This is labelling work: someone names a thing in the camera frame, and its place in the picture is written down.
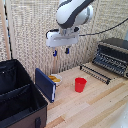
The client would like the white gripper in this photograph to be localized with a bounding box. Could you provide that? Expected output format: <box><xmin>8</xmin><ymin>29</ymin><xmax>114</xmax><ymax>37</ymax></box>
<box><xmin>45</xmin><ymin>28</ymin><xmax>80</xmax><ymax>58</ymax></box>

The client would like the blue book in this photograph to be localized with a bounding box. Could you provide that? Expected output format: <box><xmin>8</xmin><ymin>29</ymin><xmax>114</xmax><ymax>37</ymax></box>
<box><xmin>34</xmin><ymin>67</ymin><xmax>57</xmax><ymax>104</ymax></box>

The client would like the white bowl with yellow food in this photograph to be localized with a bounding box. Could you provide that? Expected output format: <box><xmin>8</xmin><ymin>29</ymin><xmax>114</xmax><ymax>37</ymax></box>
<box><xmin>48</xmin><ymin>73</ymin><xmax>63</xmax><ymax>87</ymax></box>

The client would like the red plastic cup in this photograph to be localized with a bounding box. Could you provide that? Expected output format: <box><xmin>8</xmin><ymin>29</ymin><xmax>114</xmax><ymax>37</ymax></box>
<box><xmin>74</xmin><ymin>77</ymin><xmax>88</xmax><ymax>94</ymax></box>

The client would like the black toaster oven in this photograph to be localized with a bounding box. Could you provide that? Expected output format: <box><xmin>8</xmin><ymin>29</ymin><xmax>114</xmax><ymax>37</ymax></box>
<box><xmin>91</xmin><ymin>37</ymin><xmax>128</xmax><ymax>80</ymax></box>

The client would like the black fabric storage case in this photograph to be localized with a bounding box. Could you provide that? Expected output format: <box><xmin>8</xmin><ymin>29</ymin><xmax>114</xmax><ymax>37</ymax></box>
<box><xmin>0</xmin><ymin>58</ymin><xmax>49</xmax><ymax>128</ymax></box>

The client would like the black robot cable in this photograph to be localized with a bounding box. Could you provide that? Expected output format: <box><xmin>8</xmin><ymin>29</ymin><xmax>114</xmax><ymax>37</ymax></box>
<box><xmin>45</xmin><ymin>17</ymin><xmax>128</xmax><ymax>38</ymax></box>

